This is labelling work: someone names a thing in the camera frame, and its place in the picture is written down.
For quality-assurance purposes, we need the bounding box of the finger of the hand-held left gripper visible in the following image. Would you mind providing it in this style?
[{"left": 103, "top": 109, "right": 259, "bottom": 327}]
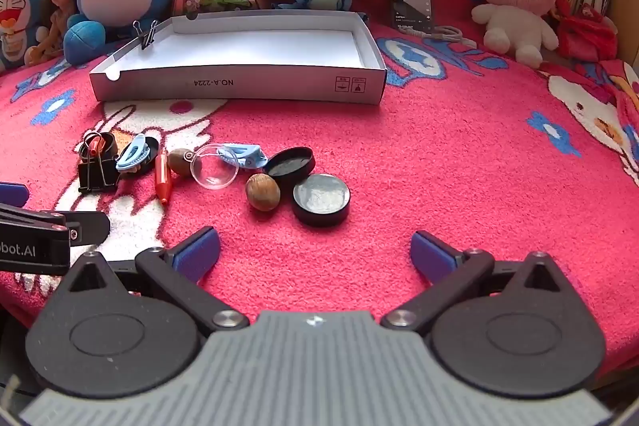
[
  {"left": 64, "top": 211, "right": 111, "bottom": 248},
  {"left": 0, "top": 181, "right": 30, "bottom": 208}
]

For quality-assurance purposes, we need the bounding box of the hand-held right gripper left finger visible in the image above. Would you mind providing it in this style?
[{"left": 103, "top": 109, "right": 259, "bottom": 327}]
[{"left": 52, "top": 227, "right": 250, "bottom": 332}]

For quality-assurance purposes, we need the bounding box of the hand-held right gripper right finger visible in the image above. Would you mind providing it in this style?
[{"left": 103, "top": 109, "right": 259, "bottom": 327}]
[{"left": 380, "top": 230, "right": 576, "bottom": 332}]

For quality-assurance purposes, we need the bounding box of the large black binder clip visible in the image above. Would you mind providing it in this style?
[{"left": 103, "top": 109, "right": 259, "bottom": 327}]
[{"left": 77, "top": 147, "right": 121, "bottom": 194}]

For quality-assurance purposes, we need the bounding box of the red plastic tube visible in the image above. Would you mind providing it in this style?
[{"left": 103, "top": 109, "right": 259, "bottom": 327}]
[{"left": 155, "top": 153, "right": 173, "bottom": 206}]

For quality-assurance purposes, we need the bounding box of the light blue hair clip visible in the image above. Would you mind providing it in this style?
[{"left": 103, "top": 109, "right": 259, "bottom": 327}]
[
  {"left": 116, "top": 134, "right": 149, "bottom": 172},
  {"left": 218, "top": 143, "right": 267, "bottom": 170}
]

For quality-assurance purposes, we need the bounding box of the clear glass dome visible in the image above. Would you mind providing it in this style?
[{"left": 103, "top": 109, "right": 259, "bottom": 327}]
[{"left": 189, "top": 144, "right": 240, "bottom": 190}]

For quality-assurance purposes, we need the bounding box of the brown walnut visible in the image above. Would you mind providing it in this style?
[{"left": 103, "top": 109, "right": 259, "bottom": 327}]
[
  {"left": 244, "top": 173, "right": 280, "bottom": 211},
  {"left": 167, "top": 148, "right": 196, "bottom": 177}
]

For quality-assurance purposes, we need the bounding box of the plain black round lid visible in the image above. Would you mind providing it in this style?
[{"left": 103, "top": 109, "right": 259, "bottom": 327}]
[
  {"left": 120, "top": 137, "right": 161, "bottom": 174},
  {"left": 263, "top": 147, "right": 316, "bottom": 183}
]

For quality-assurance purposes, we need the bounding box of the black round tin grey inside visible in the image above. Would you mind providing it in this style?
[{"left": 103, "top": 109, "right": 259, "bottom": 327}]
[{"left": 292, "top": 173, "right": 351, "bottom": 228}]

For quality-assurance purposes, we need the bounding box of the white cardboard box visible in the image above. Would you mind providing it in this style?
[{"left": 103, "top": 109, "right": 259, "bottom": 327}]
[{"left": 89, "top": 11, "right": 387, "bottom": 106}]

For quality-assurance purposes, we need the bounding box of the blue robot cat plush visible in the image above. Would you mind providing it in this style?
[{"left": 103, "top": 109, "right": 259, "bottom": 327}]
[{"left": 0, "top": 0, "right": 47, "bottom": 70}]

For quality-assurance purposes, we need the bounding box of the small black binder clip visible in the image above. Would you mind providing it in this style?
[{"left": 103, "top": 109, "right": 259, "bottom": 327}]
[{"left": 132, "top": 20, "right": 158, "bottom": 51}]

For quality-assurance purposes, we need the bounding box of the red cloth bag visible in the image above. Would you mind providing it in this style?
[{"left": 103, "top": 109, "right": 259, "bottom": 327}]
[{"left": 556, "top": 4, "right": 620, "bottom": 62}]

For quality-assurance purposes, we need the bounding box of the brown cardboard carton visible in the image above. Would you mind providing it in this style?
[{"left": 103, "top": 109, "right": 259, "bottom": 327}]
[{"left": 609, "top": 0, "right": 639, "bottom": 62}]

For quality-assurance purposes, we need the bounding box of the grey charging cable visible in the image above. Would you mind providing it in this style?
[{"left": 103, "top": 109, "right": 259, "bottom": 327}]
[{"left": 399, "top": 24, "right": 477, "bottom": 48}]

